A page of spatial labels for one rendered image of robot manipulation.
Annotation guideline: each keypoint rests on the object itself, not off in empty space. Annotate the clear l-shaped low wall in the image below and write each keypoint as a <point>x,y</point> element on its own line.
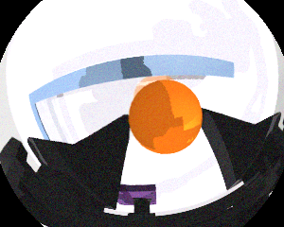
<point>53,124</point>

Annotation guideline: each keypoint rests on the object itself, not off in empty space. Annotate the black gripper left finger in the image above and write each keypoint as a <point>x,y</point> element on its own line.
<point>95,162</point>

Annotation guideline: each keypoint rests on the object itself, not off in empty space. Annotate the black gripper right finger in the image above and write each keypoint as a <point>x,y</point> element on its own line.
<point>236,143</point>

